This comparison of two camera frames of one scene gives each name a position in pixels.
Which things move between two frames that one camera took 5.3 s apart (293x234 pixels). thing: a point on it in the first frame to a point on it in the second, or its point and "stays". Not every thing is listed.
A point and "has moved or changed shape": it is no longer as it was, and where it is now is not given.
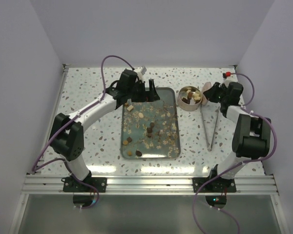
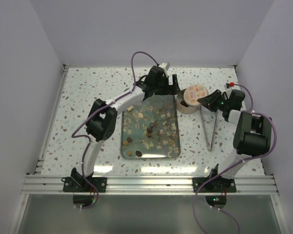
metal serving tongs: [209, 148] stays
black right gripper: [210, 93] to [210, 99]
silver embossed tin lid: [207, 86] has moved or changed shape
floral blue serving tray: [150, 130] stays
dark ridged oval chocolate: [138, 153] stays
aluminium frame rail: [258, 184] stays
